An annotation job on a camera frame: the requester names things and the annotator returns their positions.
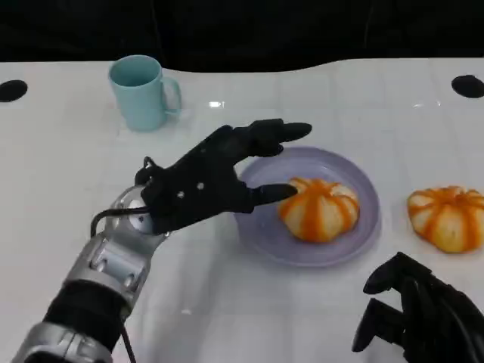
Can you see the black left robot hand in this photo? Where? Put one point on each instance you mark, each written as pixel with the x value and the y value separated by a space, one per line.
pixel 196 189

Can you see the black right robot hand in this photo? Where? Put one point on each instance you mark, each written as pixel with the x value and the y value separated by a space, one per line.
pixel 446 332

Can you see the lilac plate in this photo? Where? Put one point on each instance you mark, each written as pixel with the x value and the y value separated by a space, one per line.
pixel 264 242

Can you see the pale green mug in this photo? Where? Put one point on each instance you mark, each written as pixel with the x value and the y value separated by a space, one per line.
pixel 141 102

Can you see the black table grommet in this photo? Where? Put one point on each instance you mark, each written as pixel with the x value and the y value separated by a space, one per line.
pixel 468 86
pixel 12 90

